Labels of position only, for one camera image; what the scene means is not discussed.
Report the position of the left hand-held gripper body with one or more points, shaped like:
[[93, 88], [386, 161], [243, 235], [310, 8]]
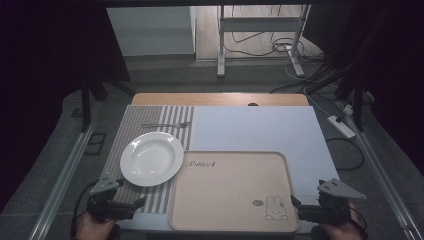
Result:
[[105, 204]]

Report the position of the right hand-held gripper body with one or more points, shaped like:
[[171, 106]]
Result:
[[328, 208]]

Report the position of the person's right hand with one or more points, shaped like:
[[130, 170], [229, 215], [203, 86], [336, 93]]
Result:
[[345, 230]]

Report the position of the person's left hand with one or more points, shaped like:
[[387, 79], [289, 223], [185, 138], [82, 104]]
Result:
[[93, 229]]

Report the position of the white round plate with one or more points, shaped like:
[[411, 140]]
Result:
[[151, 159]]

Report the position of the white power strip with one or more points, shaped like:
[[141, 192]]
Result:
[[341, 127]]

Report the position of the beige tray with rabbit print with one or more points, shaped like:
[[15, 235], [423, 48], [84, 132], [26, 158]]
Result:
[[230, 190]]

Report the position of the grey striped placemat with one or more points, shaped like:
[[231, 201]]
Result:
[[140, 118]]

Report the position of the metal fork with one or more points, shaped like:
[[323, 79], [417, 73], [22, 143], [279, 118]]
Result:
[[166, 125]]

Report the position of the white plug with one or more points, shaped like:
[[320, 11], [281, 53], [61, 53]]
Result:
[[348, 110]]

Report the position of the light blue table mat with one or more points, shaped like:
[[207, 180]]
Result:
[[260, 130]]

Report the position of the black metal stand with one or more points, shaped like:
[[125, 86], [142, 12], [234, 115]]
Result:
[[86, 100], [358, 83]]

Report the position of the wooden table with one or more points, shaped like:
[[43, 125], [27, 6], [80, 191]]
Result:
[[216, 99]]

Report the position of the dark curtain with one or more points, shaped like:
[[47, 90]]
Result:
[[40, 83], [400, 66]]

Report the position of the white cabinet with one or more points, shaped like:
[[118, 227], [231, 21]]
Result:
[[150, 31]]

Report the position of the white metal stand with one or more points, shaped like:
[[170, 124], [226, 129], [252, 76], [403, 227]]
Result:
[[260, 24]]

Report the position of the black floor socket frame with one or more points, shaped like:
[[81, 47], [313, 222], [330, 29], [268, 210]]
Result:
[[96, 144]]

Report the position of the aluminium rail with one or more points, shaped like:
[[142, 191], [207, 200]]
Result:
[[383, 176], [63, 180]]

